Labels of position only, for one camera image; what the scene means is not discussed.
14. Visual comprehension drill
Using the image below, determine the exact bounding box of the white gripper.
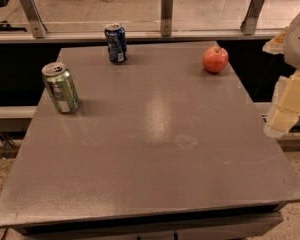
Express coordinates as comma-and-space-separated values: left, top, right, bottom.
262, 12, 300, 138

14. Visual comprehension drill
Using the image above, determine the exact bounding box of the red apple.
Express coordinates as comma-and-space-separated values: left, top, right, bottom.
202, 46, 229, 73

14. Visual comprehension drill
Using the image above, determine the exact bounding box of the blue soda can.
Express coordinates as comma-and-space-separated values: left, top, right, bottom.
104, 23, 128, 64

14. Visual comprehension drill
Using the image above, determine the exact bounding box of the green soda can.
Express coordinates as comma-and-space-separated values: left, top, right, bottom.
41, 62, 79, 113

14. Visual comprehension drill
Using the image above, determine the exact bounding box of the right metal railing bracket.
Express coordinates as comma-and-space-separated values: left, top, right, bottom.
240, 0, 265, 35

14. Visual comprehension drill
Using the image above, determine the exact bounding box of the metal railing bracket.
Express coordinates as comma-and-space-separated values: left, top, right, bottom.
19, 0, 47, 39
240, 0, 265, 35
160, 0, 173, 37

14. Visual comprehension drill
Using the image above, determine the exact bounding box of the middle metal railing bracket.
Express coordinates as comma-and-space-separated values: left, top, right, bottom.
160, 0, 173, 37

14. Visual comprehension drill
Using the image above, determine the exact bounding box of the left metal railing bracket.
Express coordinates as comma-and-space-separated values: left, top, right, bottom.
19, 0, 47, 39

